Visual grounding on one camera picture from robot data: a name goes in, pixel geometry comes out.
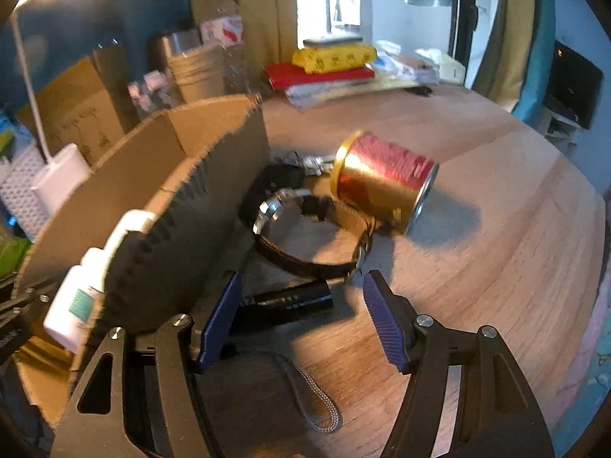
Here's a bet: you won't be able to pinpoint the white plastic pill bottle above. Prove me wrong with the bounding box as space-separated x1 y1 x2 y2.
44 247 108 353

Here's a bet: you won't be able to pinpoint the black flashlight with lanyard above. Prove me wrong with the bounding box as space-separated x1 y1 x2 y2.
230 280 342 434

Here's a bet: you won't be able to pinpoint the white rectangular box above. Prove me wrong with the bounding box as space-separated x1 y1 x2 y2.
103 209 157 256

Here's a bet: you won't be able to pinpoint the red gold tin can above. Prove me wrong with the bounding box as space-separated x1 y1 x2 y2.
329 130 439 235

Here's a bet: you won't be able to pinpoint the brown strap wristwatch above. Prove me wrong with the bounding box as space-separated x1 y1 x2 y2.
252 188 376 281

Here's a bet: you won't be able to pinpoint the white basket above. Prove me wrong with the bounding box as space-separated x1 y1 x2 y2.
1 143 48 242

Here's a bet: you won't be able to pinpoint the white desk lamp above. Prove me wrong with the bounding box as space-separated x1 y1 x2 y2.
9 0 90 216

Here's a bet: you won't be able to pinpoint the torn cardboard box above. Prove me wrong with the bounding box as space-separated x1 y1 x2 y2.
16 95 269 426

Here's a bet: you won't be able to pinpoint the black car key fob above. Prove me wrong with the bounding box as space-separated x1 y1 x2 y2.
238 163 306 226

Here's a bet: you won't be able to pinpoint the key bunch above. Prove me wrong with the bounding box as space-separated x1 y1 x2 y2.
280 151 336 177

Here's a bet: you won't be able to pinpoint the brown lamp carton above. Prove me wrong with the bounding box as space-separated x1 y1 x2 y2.
36 44 139 166

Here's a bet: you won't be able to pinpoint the glass jar with labels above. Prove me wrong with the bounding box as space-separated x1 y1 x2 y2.
128 69 182 120

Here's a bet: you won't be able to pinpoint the stack of paper cups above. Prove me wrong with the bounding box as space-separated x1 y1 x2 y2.
169 44 225 103

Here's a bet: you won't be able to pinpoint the black scissors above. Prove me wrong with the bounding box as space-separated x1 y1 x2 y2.
406 86 433 97

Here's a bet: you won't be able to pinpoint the yellow envelope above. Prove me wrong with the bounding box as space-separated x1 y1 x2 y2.
285 77 428 110

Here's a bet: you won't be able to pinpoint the black monitor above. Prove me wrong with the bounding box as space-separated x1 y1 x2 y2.
544 42 604 129

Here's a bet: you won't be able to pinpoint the white tissue box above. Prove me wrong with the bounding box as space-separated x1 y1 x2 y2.
416 48 466 85

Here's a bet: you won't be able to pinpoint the red flat box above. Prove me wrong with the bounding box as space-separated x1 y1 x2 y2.
264 62 375 91

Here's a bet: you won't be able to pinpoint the stainless steel tumbler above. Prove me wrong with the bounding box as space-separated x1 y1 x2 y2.
146 28 201 73

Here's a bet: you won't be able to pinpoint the white small boxes pile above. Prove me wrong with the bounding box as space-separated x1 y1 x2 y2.
372 40 440 85

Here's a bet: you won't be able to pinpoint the yellow wet wipes pack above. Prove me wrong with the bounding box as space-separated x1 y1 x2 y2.
291 42 377 74

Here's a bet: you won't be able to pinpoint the clear plastic water bottle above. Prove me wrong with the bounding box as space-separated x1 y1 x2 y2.
200 0 250 94

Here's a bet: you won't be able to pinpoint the grey tablet device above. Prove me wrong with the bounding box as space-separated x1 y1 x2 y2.
304 35 362 48

